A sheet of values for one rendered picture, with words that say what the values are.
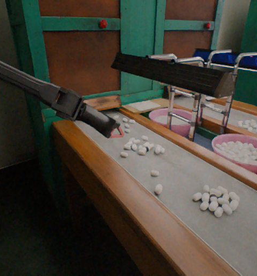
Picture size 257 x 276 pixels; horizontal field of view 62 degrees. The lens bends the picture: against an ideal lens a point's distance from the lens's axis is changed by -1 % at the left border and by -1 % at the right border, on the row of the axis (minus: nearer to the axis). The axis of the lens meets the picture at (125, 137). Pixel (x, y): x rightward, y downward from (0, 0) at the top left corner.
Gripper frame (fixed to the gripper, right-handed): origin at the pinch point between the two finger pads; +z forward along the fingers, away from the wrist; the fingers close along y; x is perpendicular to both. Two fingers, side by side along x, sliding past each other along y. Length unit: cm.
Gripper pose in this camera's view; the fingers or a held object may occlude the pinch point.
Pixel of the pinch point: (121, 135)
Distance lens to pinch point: 81.4
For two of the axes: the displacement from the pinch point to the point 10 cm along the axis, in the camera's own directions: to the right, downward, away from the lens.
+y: -5.2, -3.6, 7.7
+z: 6.6, 4.0, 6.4
